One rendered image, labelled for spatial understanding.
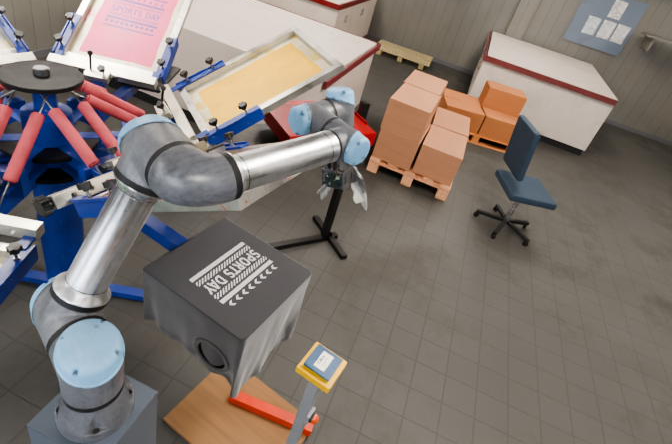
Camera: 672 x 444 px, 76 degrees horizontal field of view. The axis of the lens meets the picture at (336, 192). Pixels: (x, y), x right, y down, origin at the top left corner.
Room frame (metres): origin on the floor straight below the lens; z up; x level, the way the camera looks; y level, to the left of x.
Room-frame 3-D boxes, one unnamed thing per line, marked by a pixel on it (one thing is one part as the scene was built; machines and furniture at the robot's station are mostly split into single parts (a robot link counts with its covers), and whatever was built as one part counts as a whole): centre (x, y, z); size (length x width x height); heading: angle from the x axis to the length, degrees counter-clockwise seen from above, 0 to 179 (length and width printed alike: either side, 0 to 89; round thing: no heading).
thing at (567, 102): (7.66, -2.65, 0.47); 2.39 x 1.93 x 0.94; 169
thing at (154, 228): (1.39, 0.76, 0.89); 1.24 x 0.06 x 0.06; 69
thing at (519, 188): (3.71, -1.67, 0.52); 0.61 x 0.58 x 1.05; 79
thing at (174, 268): (1.21, 0.30, 0.95); 0.48 x 0.44 x 0.01; 69
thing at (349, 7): (8.41, 1.51, 0.47); 2.46 x 1.99 x 0.94; 169
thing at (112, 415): (0.47, 0.37, 1.25); 0.15 x 0.15 x 0.10
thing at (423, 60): (8.88, -0.48, 0.06); 1.18 x 0.81 x 0.11; 79
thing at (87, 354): (0.47, 0.37, 1.37); 0.13 x 0.12 x 0.14; 52
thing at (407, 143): (4.59, -0.79, 0.41); 1.39 x 0.99 x 0.82; 164
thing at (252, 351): (1.13, 0.09, 0.74); 0.45 x 0.03 x 0.43; 159
